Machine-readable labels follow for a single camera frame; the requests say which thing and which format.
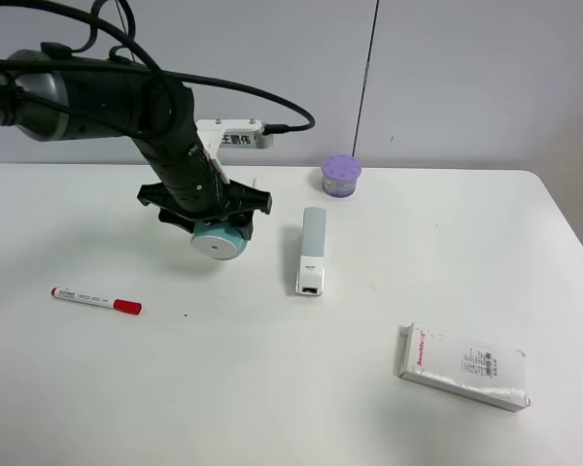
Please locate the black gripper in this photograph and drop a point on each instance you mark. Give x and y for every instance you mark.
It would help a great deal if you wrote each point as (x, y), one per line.
(191, 190)

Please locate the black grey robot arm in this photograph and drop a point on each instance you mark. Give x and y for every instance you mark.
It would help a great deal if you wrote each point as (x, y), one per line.
(97, 99)

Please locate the white grey stapler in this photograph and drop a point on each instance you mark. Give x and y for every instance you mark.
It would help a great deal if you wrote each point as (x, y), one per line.
(310, 277)

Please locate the red white marker pen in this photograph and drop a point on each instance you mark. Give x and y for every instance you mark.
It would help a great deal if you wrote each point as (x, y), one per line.
(116, 304)

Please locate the purple round container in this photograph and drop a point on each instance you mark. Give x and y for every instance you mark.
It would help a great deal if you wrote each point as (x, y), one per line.
(340, 174)

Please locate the white cardboard box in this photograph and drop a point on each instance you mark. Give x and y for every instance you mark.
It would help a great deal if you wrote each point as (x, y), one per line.
(474, 370)

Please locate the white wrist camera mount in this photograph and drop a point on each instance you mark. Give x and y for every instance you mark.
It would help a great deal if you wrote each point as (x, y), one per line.
(235, 134)

